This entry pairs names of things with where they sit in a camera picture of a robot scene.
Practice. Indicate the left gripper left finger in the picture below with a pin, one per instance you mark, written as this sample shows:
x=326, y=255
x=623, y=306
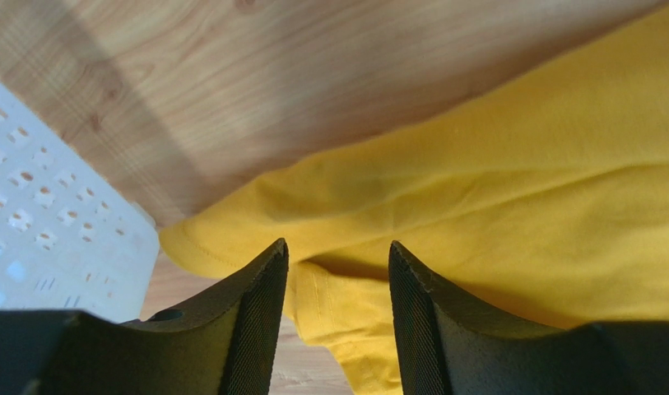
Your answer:
x=220, y=341

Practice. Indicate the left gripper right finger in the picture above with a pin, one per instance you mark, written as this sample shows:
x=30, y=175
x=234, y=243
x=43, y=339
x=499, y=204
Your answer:
x=451, y=342

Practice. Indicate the yellow t-shirt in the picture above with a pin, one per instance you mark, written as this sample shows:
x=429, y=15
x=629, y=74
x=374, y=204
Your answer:
x=547, y=197

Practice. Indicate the white plastic basket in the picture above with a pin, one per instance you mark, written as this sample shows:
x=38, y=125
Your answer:
x=68, y=240

